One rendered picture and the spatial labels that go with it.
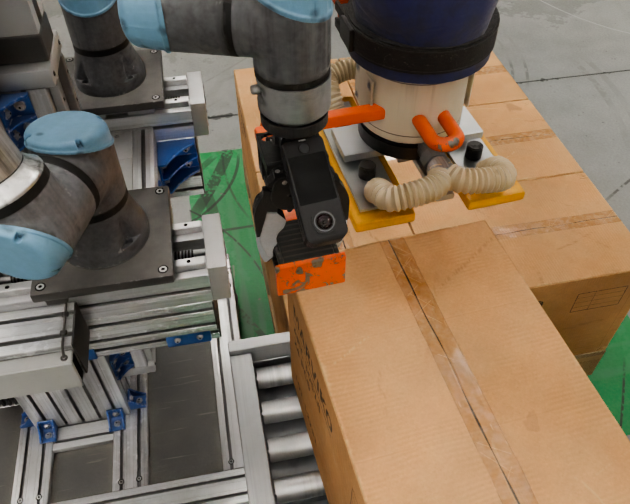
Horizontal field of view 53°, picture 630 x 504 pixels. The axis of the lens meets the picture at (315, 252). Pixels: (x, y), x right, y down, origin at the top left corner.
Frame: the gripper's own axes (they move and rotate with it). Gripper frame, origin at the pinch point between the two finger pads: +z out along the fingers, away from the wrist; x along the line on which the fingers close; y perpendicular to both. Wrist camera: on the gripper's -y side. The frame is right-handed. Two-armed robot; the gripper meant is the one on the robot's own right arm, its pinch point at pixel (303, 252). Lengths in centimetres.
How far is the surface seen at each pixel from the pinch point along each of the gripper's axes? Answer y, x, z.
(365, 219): 13.8, -13.3, 10.8
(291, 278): -4.2, 2.5, -0.6
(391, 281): 13.8, -19.1, 27.8
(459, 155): 23.9, -33.4, 10.3
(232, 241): 122, 1, 122
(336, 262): -4.2, -3.1, -1.8
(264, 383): 24, 5, 69
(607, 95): 173, -200, 124
